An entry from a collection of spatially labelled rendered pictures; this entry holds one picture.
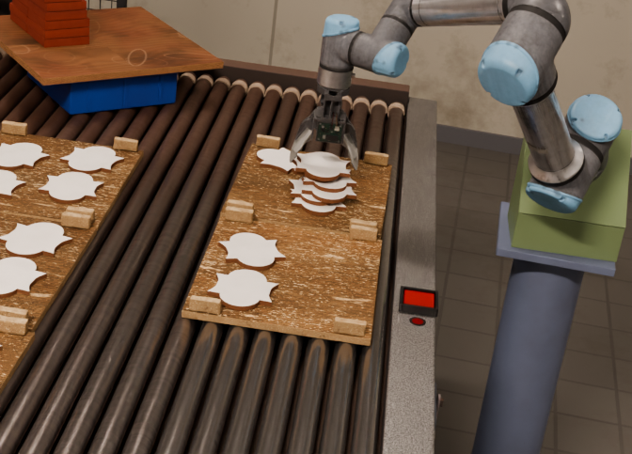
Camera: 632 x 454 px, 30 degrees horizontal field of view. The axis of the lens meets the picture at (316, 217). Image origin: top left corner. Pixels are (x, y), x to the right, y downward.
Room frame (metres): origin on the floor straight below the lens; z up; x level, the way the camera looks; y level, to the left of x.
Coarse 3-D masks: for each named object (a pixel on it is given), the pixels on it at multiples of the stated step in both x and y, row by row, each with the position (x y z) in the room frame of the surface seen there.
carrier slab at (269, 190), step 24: (264, 168) 2.54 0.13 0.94; (360, 168) 2.62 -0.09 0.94; (384, 168) 2.64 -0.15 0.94; (240, 192) 2.40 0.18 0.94; (264, 192) 2.41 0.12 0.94; (288, 192) 2.43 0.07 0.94; (360, 192) 2.48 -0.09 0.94; (384, 192) 2.50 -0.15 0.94; (264, 216) 2.29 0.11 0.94; (288, 216) 2.30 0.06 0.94; (312, 216) 2.32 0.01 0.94; (336, 216) 2.33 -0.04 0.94; (360, 216) 2.35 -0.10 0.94; (384, 216) 2.37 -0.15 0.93
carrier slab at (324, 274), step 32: (224, 224) 2.23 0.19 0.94; (256, 224) 2.25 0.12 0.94; (224, 256) 2.09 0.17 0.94; (288, 256) 2.12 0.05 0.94; (320, 256) 2.14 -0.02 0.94; (352, 256) 2.16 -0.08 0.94; (192, 288) 1.94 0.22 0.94; (288, 288) 1.99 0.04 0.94; (320, 288) 2.01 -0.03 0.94; (352, 288) 2.02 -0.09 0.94; (224, 320) 1.85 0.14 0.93; (256, 320) 1.86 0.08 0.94; (288, 320) 1.87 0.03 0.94; (320, 320) 1.89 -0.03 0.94
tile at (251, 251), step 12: (240, 240) 2.14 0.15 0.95; (252, 240) 2.15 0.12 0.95; (264, 240) 2.16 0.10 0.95; (276, 240) 2.16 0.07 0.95; (228, 252) 2.09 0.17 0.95; (240, 252) 2.09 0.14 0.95; (252, 252) 2.10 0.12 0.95; (264, 252) 2.10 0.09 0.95; (276, 252) 2.11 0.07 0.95; (240, 264) 2.05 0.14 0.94; (252, 264) 2.05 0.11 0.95; (264, 264) 2.05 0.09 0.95
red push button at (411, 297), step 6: (408, 294) 2.04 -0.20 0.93; (414, 294) 2.04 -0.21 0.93; (420, 294) 2.04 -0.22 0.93; (426, 294) 2.05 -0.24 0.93; (432, 294) 2.05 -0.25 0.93; (408, 300) 2.01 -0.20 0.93; (414, 300) 2.02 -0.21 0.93; (420, 300) 2.02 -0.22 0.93; (426, 300) 2.02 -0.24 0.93; (432, 300) 2.03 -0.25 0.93; (432, 306) 2.00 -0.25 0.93
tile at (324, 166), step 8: (312, 152) 2.52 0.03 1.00; (320, 152) 2.53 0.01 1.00; (304, 160) 2.47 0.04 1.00; (312, 160) 2.48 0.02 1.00; (320, 160) 2.48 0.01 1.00; (328, 160) 2.49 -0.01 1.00; (336, 160) 2.50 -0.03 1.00; (296, 168) 2.43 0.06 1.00; (304, 168) 2.43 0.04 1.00; (312, 168) 2.43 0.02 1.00; (320, 168) 2.43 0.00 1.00; (328, 168) 2.44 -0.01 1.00; (336, 168) 2.45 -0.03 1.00; (344, 168) 2.45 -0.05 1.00; (312, 176) 2.40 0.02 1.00; (320, 176) 2.39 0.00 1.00; (328, 176) 2.40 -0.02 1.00; (336, 176) 2.41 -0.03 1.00; (344, 176) 2.43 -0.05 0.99
